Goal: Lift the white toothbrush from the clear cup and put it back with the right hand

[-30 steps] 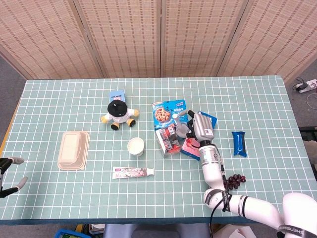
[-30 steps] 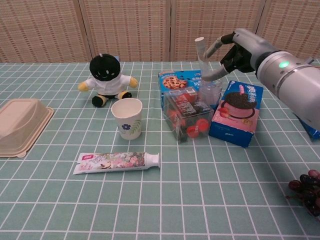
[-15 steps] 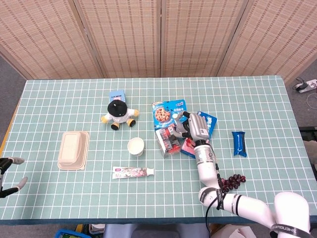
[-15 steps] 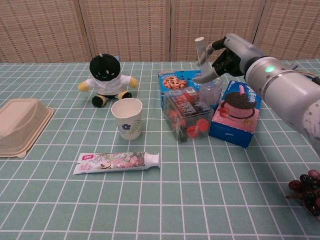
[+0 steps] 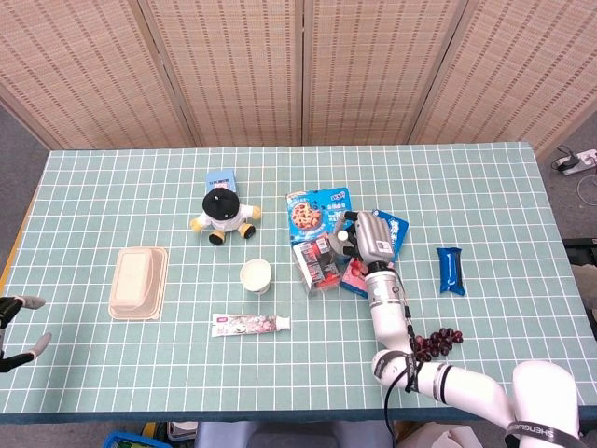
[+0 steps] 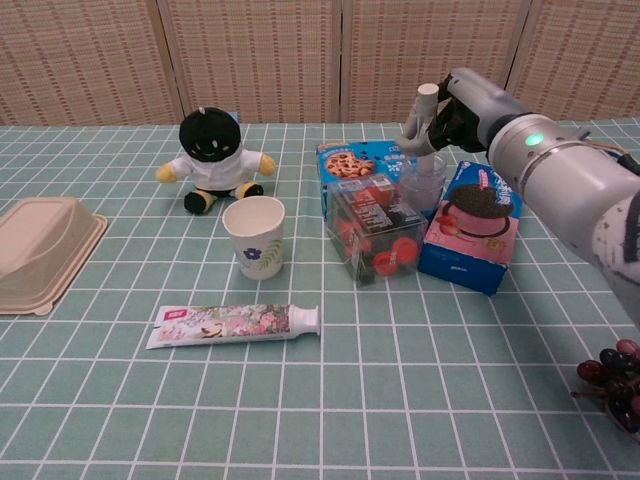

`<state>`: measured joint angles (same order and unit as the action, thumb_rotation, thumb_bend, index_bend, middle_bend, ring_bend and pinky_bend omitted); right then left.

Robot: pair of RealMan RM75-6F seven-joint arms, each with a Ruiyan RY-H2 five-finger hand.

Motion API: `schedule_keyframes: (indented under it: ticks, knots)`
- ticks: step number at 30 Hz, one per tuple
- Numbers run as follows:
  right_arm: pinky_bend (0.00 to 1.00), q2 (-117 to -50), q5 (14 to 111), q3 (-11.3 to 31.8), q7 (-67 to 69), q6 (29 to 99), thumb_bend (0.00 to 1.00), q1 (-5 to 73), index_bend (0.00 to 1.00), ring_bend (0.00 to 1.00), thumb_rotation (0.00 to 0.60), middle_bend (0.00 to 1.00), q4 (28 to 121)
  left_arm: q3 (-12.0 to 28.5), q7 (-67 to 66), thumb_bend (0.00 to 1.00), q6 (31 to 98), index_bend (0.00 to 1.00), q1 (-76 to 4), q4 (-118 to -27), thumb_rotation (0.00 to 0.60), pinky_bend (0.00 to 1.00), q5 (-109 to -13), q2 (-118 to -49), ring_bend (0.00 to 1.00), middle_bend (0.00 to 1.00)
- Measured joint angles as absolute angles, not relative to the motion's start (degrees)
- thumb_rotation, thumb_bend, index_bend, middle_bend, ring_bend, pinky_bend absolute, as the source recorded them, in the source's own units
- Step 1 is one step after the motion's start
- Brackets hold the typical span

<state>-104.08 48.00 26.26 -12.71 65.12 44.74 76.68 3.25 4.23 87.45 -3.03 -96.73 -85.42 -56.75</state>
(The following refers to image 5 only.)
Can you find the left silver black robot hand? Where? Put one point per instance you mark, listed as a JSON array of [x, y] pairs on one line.
[[5, 308]]

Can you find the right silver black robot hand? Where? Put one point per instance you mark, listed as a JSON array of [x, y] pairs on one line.
[[373, 238]]

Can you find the white round-headed plastic bottle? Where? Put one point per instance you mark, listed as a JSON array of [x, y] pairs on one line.
[[342, 236]]

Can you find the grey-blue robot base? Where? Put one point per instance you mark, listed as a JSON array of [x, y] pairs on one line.
[[289, 436]]

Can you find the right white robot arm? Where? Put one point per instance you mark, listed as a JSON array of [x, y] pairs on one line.
[[392, 317]]

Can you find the floral toothpaste tube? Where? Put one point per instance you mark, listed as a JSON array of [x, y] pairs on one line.
[[247, 324]]

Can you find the pink and blue Oreo box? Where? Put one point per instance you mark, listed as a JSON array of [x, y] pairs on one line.
[[354, 280]]

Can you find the clear plastic box red items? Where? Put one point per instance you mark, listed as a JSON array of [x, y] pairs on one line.
[[317, 270]]

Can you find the blue chocolate chip cookie box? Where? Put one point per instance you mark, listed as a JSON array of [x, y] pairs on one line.
[[308, 217]]

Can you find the blue Oreo snack packet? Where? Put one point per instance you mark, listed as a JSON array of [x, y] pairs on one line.
[[450, 270]]

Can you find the dark red grape bunch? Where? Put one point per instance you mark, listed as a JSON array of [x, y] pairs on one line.
[[443, 338]]

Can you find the white paper cup floral print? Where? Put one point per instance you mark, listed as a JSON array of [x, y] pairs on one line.
[[255, 275]]

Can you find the beige lidded takeaway container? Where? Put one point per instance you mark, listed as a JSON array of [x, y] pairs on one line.
[[135, 282]]

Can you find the green checked tablecloth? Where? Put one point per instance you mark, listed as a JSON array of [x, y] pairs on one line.
[[140, 373]]

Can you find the black-headed plush toy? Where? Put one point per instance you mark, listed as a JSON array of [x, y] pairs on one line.
[[219, 207]]

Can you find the small light blue carton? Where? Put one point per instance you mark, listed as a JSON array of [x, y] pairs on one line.
[[220, 179]]

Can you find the bamboo folding screen panel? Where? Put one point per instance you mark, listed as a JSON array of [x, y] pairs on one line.
[[373, 70], [513, 70], [228, 70], [79, 70]]

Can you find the blue plastic crate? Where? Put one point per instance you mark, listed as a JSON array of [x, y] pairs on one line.
[[126, 441]]

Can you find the black power plug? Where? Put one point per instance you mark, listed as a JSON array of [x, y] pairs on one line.
[[564, 162]]

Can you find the black equipment case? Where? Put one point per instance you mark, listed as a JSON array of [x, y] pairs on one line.
[[580, 247]]

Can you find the brown cardboard box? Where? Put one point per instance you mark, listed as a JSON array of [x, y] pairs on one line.
[[443, 438]]

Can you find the small white box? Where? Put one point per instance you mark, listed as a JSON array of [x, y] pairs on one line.
[[182, 431]]

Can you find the beige crumpled bag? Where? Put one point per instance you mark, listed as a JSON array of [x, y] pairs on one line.
[[587, 280]]

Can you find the white power strip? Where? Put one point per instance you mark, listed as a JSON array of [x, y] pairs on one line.
[[585, 158]]

